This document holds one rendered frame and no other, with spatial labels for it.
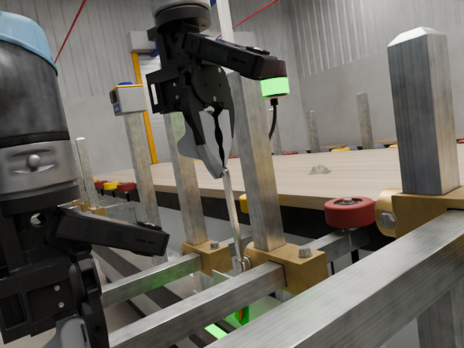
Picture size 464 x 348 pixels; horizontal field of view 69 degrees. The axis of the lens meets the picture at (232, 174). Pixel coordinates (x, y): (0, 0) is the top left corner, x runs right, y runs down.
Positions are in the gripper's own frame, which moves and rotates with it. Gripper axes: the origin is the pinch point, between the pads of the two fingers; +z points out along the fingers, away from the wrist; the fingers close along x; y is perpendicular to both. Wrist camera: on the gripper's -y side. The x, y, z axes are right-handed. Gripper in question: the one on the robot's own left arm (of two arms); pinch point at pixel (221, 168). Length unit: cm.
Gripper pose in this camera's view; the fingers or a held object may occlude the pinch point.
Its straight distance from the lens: 45.0
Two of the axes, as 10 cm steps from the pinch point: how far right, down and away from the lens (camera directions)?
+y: -8.0, 0.7, 5.9
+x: -5.7, 1.9, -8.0
